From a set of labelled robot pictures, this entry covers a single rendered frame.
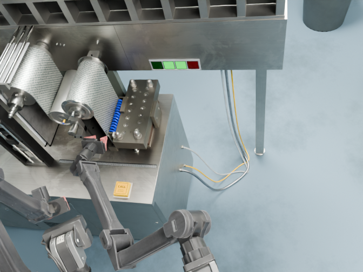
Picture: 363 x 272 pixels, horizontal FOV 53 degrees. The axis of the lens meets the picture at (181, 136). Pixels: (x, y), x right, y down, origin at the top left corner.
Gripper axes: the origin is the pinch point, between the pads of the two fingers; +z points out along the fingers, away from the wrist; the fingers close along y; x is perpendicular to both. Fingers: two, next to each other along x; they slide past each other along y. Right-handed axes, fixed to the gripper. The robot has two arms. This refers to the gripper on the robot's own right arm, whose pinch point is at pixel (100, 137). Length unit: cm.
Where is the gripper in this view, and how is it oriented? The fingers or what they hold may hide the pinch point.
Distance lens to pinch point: 177.7
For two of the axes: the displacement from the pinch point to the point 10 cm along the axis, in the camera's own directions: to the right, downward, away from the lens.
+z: 2.2, -4.9, 8.4
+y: 9.7, 0.6, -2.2
